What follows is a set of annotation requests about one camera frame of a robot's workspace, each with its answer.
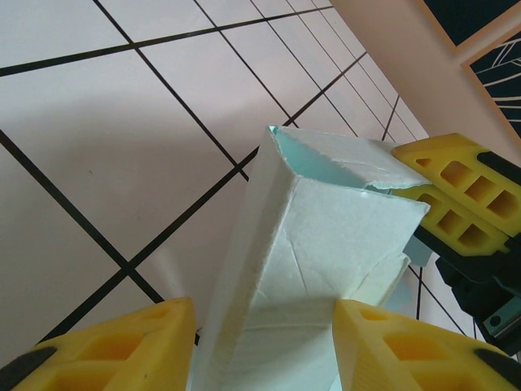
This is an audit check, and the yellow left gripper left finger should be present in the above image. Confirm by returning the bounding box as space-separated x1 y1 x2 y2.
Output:
0 297 198 391

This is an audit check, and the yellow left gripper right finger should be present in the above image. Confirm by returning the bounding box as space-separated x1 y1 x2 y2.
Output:
332 298 521 391

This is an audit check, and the light blue paper box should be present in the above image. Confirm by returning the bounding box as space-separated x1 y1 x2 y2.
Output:
185 125 435 391

